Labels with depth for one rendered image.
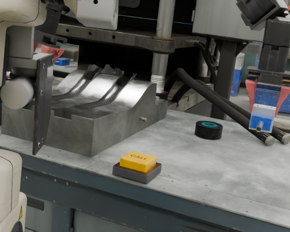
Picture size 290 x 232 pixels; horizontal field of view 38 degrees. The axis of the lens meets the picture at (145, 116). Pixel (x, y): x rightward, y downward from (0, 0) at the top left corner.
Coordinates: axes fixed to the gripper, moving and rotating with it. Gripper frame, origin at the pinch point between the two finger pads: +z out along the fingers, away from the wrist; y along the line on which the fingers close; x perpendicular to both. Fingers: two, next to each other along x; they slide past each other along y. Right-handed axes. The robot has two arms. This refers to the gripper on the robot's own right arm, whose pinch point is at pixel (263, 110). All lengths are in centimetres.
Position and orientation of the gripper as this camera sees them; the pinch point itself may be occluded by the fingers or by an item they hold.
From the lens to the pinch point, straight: 97.8
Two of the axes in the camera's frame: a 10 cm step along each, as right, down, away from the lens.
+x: -3.2, 2.0, -9.3
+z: -1.1, 9.6, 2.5
